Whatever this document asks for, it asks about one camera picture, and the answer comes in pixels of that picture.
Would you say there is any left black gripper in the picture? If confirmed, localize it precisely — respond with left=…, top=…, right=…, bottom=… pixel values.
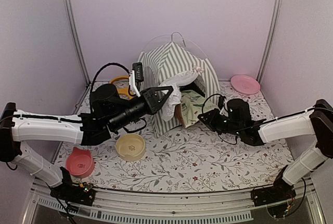
left=109, top=86, right=174, bottom=132

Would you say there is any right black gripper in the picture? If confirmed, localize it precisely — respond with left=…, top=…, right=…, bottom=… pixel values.
left=198, top=107, right=242, bottom=136

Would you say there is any green patterned cushion mat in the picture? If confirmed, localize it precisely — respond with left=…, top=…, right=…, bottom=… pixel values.
left=174, top=90, right=206, bottom=128

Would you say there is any cream pet bowl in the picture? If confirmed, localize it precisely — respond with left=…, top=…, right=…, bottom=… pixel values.
left=115, top=133, right=146, bottom=162

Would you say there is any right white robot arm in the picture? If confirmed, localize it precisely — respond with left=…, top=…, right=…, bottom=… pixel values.
left=198, top=99, right=332, bottom=201

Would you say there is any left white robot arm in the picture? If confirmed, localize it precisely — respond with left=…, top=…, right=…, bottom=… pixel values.
left=1, top=83, right=173, bottom=200

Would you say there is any red cat-ear pet bowl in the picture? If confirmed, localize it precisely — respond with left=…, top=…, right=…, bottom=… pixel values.
left=66, top=147, right=95, bottom=178

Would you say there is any pink plate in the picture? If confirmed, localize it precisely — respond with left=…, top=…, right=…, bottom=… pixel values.
left=230, top=75, right=261, bottom=95

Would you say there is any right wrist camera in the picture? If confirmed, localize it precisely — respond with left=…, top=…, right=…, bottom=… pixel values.
left=217, top=95, right=227, bottom=112

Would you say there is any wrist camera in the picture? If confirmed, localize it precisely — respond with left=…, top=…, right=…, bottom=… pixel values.
left=217, top=95, right=227, bottom=112
left=129, top=63, right=144, bottom=97

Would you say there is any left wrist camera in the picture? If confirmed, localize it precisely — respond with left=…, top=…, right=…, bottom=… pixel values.
left=129, top=63, right=144, bottom=97

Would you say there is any right aluminium frame post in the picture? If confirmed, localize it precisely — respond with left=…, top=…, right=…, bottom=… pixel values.
left=256, top=0, right=286, bottom=81

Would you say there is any aluminium frame post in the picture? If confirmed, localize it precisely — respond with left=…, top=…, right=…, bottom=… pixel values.
left=256, top=0, right=286, bottom=81
left=63, top=0, right=91, bottom=85

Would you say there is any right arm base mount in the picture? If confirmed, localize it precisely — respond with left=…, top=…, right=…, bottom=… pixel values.
left=250, top=182, right=296, bottom=206

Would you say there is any front aluminium rail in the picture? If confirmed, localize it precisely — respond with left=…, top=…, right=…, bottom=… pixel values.
left=23, top=178, right=326, bottom=223

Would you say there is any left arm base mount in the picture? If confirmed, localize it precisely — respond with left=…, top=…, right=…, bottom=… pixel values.
left=50, top=182, right=96, bottom=206

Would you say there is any left aluminium frame post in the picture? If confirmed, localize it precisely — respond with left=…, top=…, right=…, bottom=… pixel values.
left=63, top=0, right=91, bottom=85

